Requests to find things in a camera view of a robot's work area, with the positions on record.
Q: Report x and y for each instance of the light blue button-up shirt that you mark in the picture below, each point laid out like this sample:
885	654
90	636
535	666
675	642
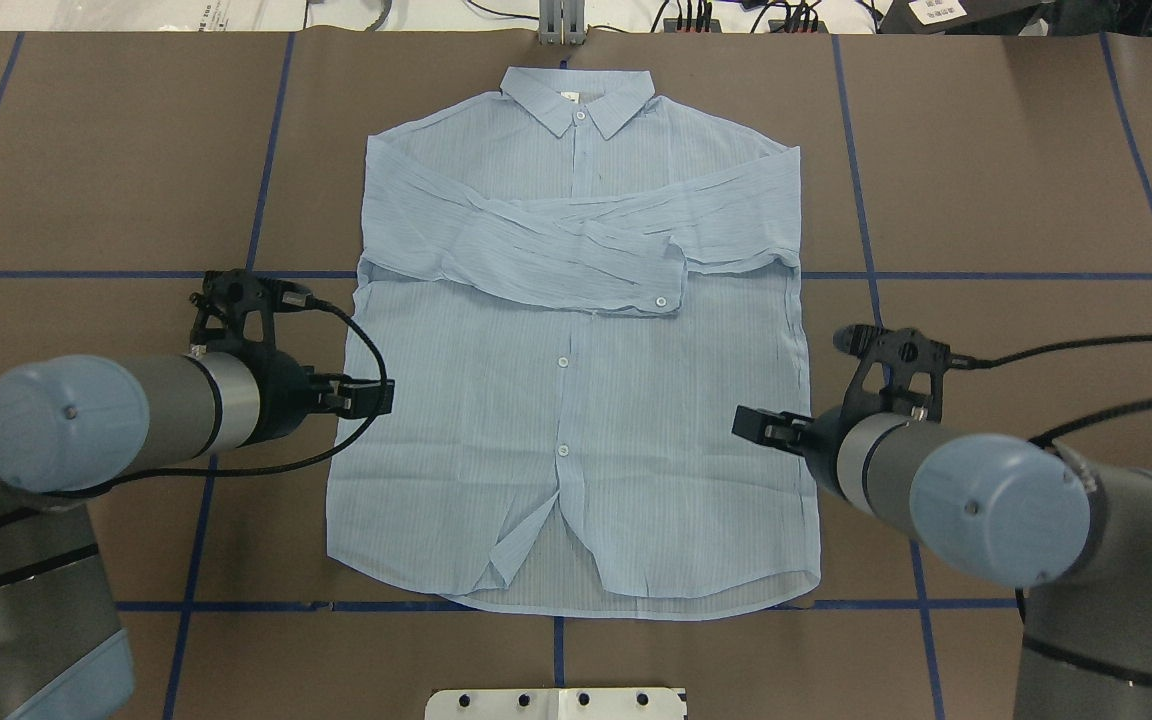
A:
575	282

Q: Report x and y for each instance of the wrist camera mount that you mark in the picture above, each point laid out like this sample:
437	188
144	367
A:
899	372
236	311

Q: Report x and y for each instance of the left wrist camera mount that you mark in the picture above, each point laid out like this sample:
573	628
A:
236	311

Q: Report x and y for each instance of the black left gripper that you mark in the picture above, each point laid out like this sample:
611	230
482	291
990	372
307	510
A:
284	393

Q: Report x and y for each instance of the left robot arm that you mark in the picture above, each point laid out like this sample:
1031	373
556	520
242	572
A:
72	429

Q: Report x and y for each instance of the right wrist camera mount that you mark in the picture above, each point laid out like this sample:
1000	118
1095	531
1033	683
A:
899	372

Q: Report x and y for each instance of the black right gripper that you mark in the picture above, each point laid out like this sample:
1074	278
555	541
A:
825	446

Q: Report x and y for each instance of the aluminium frame post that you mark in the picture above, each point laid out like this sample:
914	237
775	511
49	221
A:
562	22

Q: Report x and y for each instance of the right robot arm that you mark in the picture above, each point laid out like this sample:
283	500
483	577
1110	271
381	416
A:
1074	535

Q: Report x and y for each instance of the white camera stand base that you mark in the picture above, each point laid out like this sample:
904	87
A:
559	703

